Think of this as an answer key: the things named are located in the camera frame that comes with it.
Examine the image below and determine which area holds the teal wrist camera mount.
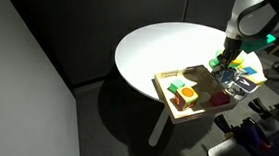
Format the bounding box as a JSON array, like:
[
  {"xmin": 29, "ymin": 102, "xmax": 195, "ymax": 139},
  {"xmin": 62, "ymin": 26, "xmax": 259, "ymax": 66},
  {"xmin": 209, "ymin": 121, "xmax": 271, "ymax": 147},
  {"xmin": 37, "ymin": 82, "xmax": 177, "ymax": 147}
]
[{"xmin": 240, "ymin": 30, "xmax": 277, "ymax": 57}]

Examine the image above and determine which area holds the white table leg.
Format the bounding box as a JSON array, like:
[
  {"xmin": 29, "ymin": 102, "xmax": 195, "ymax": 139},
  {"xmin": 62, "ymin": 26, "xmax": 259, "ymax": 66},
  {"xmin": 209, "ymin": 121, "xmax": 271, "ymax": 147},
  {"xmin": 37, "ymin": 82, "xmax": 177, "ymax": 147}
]
[{"xmin": 147, "ymin": 105, "xmax": 171, "ymax": 148}]

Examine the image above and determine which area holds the light wooden tray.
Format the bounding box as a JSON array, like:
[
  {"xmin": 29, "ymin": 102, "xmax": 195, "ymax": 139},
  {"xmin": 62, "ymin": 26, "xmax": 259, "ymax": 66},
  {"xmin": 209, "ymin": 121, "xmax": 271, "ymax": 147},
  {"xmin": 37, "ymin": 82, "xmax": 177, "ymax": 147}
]
[{"xmin": 149, "ymin": 60, "xmax": 241, "ymax": 130}]

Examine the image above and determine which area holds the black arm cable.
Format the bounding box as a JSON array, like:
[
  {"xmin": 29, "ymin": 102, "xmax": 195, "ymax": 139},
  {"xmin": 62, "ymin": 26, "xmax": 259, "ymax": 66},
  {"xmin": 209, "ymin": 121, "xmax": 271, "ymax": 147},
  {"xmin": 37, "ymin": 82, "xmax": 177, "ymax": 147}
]
[{"xmin": 235, "ymin": 0, "xmax": 279, "ymax": 36}]

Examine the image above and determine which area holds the small yellow toy fruit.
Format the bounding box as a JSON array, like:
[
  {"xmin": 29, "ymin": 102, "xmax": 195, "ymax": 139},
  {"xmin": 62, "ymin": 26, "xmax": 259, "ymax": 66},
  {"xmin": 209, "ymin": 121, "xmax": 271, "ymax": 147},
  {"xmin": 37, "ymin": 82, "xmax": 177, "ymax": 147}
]
[{"xmin": 230, "ymin": 54, "xmax": 246, "ymax": 69}]

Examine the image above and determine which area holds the navy soft block letter A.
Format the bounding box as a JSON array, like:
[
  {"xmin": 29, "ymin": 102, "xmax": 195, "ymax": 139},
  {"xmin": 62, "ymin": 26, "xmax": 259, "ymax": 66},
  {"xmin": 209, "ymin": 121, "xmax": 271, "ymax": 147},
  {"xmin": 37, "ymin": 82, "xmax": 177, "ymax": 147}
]
[{"xmin": 226, "ymin": 74, "xmax": 260, "ymax": 102}]

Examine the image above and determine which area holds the small magenta block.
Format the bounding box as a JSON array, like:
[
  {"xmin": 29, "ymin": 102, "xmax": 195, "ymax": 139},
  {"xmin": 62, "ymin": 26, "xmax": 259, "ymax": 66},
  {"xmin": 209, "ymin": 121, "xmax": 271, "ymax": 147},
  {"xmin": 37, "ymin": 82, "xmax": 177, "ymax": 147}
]
[{"xmin": 210, "ymin": 90, "xmax": 232, "ymax": 108}]

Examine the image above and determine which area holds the purple orange spring clamp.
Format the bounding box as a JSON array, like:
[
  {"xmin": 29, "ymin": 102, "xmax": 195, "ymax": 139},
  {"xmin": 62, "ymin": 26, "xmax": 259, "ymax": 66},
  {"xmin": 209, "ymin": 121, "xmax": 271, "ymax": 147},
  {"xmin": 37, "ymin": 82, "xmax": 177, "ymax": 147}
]
[
  {"xmin": 246, "ymin": 96, "xmax": 279, "ymax": 125},
  {"xmin": 211, "ymin": 113, "xmax": 275, "ymax": 151}
]

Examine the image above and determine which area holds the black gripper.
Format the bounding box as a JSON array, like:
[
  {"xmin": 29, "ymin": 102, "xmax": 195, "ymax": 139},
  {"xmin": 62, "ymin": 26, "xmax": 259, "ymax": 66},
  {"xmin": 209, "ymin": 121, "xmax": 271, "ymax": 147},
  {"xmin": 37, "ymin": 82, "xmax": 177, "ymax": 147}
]
[{"xmin": 211, "ymin": 36, "xmax": 244, "ymax": 80}]

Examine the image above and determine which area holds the multicolour soft block orange circle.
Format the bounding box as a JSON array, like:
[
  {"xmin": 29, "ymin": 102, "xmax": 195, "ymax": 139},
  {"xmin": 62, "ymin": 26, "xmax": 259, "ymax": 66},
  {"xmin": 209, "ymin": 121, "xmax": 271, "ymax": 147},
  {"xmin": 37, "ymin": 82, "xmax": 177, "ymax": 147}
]
[{"xmin": 171, "ymin": 85, "xmax": 201, "ymax": 113}]

